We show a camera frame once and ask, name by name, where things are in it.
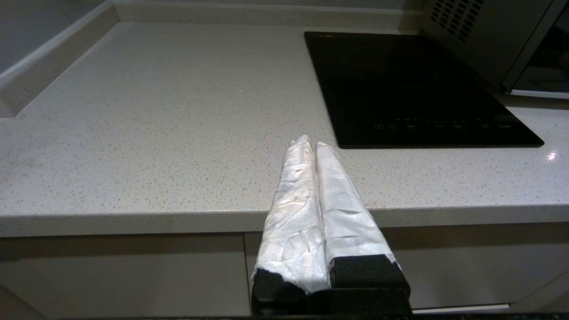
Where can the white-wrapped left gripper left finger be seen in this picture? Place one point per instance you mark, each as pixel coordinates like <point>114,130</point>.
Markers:
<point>293,222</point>

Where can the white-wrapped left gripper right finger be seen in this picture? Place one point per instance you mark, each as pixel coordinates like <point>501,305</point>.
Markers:
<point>351,222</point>

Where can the silver microwave oven body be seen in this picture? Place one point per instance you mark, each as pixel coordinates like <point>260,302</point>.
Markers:
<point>484,40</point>

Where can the beige cabinet front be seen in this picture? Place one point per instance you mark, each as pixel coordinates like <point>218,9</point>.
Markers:
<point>120,275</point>
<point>466,266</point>

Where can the black induction cooktop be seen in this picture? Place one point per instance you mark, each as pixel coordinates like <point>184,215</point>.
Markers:
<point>409,89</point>

